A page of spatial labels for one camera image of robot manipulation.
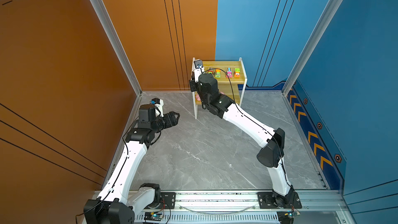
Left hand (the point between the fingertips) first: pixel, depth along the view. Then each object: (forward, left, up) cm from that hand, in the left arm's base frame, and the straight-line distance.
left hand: (174, 114), depth 78 cm
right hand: (+14, -10, +16) cm, 24 cm away
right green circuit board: (-40, -54, -24) cm, 71 cm away
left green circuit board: (-40, +8, -25) cm, 48 cm away
